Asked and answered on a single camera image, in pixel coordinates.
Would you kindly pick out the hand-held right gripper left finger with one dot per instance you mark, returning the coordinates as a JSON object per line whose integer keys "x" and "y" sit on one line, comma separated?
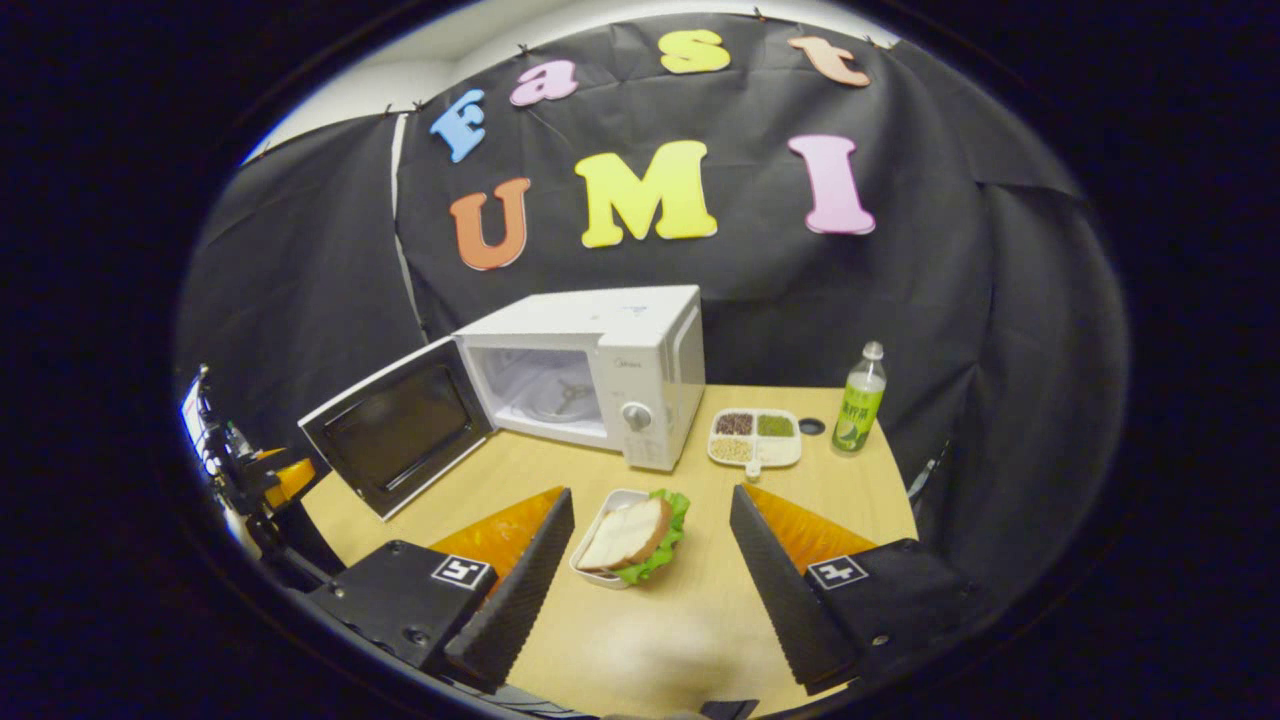
{"x": 520, "y": 590}

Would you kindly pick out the white rectangular dish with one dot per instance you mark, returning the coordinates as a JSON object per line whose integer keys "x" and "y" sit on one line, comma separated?
{"x": 588, "y": 572}

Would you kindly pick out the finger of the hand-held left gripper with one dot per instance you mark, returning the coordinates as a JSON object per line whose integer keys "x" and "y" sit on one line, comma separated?
{"x": 290, "y": 480}

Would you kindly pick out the sandwich with lettuce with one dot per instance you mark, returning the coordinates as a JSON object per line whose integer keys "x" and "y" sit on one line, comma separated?
{"x": 625, "y": 535}

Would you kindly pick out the green drink bottle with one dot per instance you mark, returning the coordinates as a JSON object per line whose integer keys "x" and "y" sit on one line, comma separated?
{"x": 858, "y": 410}

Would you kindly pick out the black round table grommet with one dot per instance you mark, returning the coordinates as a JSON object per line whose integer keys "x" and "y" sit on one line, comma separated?
{"x": 812, "y": 426}

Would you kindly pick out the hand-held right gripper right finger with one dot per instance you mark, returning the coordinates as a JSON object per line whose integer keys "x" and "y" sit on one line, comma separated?
{"x": 785, "y": 590}

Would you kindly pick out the black backdrop cloth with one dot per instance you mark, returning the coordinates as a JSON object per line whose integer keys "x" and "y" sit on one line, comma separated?
{"x": 740, "y": 270}

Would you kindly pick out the white divided dish of grains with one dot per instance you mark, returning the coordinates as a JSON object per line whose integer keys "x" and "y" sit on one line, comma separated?
{"x": 755, "y": 445}

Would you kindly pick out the white microwave oven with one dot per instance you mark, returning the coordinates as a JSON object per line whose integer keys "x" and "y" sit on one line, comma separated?
{"x": 650, "y": 350}

